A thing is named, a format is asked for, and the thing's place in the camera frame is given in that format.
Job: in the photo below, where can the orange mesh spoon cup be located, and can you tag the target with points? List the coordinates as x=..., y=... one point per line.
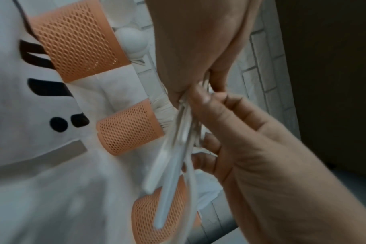
x=77, y=40

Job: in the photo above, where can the white plastic spoon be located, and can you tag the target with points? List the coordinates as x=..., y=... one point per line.
x=191, y=202

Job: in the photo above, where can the bunch of white plastic forks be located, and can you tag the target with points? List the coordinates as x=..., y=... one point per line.
x=165, y=112

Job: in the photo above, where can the person's right hand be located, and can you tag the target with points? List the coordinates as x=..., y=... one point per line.
x=276, y=178

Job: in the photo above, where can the orange mesh knife cup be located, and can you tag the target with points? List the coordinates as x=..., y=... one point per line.
x=146, y=219

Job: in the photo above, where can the bunch of white plastic spoons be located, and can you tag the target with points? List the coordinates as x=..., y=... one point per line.
x=131, y=38

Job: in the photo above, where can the grey zip pouch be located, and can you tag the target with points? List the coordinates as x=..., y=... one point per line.
x=20, y=107

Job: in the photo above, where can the person's left hand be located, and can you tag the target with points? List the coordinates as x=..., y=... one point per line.
x=195, y=35

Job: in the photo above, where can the orange mesh fork cup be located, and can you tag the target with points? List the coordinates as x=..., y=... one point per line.
x=128, y=128

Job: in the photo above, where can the grey cabinet panel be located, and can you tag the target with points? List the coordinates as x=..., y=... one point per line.
x=330, y=83

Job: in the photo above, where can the white plastic fork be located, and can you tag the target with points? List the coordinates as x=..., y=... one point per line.
x=168, y=202
x=159, y=166

